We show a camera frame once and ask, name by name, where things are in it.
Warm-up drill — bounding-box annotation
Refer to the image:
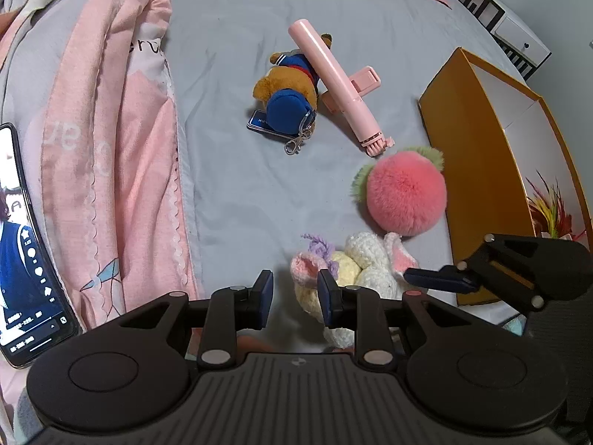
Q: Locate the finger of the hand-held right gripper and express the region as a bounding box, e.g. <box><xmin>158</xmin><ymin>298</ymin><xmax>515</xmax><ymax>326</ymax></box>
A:
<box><xmin>403</xmin><ymin>233</ymin><xmax>593</xmax><ymax>313</ymax></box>

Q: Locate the pink selfie stick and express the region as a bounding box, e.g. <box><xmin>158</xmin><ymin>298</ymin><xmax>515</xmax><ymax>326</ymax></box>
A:
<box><xmin>288</xmin><ymin>19</ymin><xmax>395</xmax><ymax>158</ymax></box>

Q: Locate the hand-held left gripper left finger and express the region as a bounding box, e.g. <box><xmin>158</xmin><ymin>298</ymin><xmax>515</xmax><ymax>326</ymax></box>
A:
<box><xmin>113</xmin><ymin>270</ymin><xmax>274</xmax><ymax>372</ymax></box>

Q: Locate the crocheted rabbit plush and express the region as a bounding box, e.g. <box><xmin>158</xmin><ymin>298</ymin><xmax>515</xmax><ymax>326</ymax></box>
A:
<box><xmin>289</xmin><ymin>232</ymin><xmax>420</xmax><ymax>348</ymax></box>

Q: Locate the pink fluffy peach plush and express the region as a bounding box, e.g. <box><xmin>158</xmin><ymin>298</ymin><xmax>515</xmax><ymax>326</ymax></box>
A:
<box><xmin>352</xmin><ymin>146</ymin><xmax>448</xmax><ymax>237</ymax></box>

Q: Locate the black smartphone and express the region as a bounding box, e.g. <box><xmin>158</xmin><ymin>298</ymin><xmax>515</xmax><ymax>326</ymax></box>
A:
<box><xmin>0</xmin><ymin>122</ymin><xmax>79</xmax><ymax>369</ymax></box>

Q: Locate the pink grey quilt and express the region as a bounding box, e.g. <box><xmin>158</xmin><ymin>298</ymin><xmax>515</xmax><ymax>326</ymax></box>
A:
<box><xmin>0</xmin><ymin>0</ymin><xmax>207</xmax><ymax>427</ymax></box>

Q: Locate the white black nightstand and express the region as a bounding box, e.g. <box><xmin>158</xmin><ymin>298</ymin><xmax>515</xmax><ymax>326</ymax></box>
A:
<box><xmin>456</xmin><ymin>0</ymin><xmax>552</xmax><ymax>79</ymax></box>

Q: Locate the brown bear plush keychain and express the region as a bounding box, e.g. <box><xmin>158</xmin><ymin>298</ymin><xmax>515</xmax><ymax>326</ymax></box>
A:
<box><xmin>247</xmin><ymin>33</ymin><xmax>334</xmax><ymax>156</ymax></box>

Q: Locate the colourful feather toy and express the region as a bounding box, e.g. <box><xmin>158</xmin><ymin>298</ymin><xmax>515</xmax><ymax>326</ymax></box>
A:
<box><xmin>526</xmin><ymin>171</ymin><xmax>580</xmax><ymax>239</ymax></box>

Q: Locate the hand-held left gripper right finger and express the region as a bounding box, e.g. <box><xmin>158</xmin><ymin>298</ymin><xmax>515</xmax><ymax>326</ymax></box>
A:
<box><xmin>317</xmin><ymin>269</ymin><xmax>483</xmax><ymax>372</ymax></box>

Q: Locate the orange cardboard box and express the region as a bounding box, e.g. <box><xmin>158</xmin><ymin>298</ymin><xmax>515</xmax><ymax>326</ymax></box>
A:
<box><xmin>418</xmin><ymin>46</ymin><xmax>593</xmax><ymax>307</ymax></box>

